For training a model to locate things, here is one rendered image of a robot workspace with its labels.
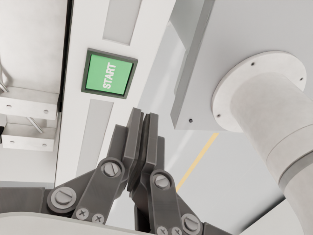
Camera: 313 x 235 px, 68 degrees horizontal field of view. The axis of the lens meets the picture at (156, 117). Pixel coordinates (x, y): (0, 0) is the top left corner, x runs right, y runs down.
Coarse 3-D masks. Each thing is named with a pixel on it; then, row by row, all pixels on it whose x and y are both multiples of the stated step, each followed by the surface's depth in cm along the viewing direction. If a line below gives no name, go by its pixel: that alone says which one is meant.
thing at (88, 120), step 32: (96, 0) 22; (128, 0) 22; (160, 0) 23; (96, 32) 24; (128, 32) 25; (160, 32) 25; (64, 96) 28; (96, 96) 29; (128, 96) 30; (64, 128) 32; (96, 128) 33; (64, 160) 36; (96, 160) 38
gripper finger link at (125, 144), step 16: (128, 128) 13; (112, 144) 12; (128, 144) 11; (128, 160) 11; (80, 176) 10; (128, 176) 11; (64, 192) 9; (80, 192) 9; (48, 208) 9; (64, 208) 9
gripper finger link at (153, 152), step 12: (144, 120) 14; (156, 120) 13; (144, 132) 12; (156, 132) 12; (144, 144) 12; (156, 144) 12; (144, 156) 11; (156, 156) 11; (144, 168) 11; (156, 168) 12; (132, 180) 12; (144, 180) 11; (132, 192) 12; (144, 192) 11; (144, 204) 11; (180, 204) 11; (144, 216) 11; (192, 216) 10; (192, 228) 10
